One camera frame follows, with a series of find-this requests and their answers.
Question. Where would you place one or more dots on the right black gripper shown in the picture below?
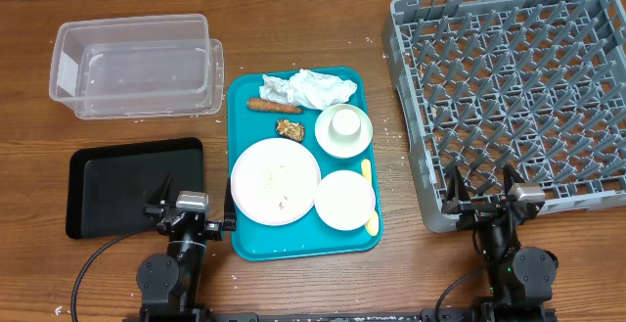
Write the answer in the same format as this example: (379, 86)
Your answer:
(457, 201)

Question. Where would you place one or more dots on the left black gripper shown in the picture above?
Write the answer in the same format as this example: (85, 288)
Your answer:
(160, 195)

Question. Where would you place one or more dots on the large white plate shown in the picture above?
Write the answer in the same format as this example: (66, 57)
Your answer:
(273, 181)

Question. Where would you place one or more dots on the brown mushroom piece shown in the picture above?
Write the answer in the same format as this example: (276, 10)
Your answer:
(294, 131)

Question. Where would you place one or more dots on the orange carrot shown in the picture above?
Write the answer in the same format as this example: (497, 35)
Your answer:
(261, 105)

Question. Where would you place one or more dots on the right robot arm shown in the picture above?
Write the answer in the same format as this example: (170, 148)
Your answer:
(520, 279)

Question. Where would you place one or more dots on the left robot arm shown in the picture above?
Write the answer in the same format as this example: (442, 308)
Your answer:
(169, 282)

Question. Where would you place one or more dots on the grey dishwasher rack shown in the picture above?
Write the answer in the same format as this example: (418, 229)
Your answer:
(535, 84)

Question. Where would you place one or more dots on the black tray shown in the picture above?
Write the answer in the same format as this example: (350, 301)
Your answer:
(108, 187)

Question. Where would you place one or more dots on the teal serving tray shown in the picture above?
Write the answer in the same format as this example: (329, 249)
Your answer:
(309, 235)

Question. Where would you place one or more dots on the yellow plastic spoon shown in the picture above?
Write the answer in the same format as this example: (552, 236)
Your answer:
(373, 224)

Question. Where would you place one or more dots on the clear plastic bin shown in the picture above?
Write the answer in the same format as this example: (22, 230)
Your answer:
(138, 67)

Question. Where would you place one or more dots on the pale green bowl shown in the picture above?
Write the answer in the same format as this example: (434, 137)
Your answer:
(342, 147)

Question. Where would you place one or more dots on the white cup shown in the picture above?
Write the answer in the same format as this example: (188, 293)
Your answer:
(346, 123)

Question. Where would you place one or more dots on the crumpled white napkin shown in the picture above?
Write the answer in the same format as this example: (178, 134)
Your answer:
(308, 89)

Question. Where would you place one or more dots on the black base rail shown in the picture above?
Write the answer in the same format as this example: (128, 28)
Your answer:
(453, 314)

